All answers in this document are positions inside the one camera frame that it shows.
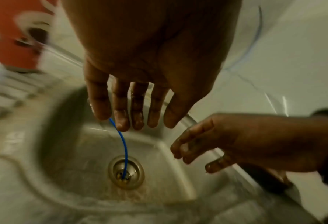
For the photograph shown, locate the stainless steel sink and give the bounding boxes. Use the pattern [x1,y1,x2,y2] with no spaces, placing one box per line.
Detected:
[0,44,319,224]

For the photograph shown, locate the thin blue tube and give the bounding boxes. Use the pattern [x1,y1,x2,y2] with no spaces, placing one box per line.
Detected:
[108,5,264,179]

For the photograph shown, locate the person's right hand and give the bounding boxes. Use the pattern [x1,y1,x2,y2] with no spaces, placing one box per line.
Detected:
[170,113,328,175]

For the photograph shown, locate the person's left hand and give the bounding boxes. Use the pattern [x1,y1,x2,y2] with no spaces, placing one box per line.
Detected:
[60,0,244,133]

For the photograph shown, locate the pink steel tumbler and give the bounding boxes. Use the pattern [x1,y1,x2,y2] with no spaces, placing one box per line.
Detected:
[0,0,57,73]

